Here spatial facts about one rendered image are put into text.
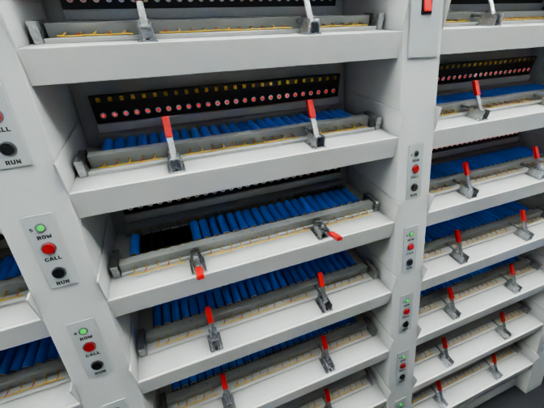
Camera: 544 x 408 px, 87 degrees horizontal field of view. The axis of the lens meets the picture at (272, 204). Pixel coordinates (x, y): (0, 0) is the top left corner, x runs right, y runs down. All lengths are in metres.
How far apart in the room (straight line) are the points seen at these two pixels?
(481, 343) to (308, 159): 0.98
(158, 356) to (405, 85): 0.75
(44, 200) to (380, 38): 0.62
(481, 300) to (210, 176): 0.96
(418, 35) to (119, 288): 0.72
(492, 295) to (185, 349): 0.96
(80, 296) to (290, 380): 0.54
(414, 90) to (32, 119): 0.65
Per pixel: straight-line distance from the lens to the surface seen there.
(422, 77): 0.70
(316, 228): 0.63
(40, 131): 0.52
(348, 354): 0.91
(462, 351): 1.27
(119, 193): 0.51
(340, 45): 0.59
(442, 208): 0.82
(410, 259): 0.80
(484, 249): 1.07
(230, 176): 0.51
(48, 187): 0.53
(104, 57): 0.50
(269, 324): 0.71
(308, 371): 0.87
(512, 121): 0.94
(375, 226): 0.69
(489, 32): 0.84
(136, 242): 0.65
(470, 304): 1.15
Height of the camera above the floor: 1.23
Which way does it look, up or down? 20 degrees down
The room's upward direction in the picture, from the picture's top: 6 degrees counter-clockwise
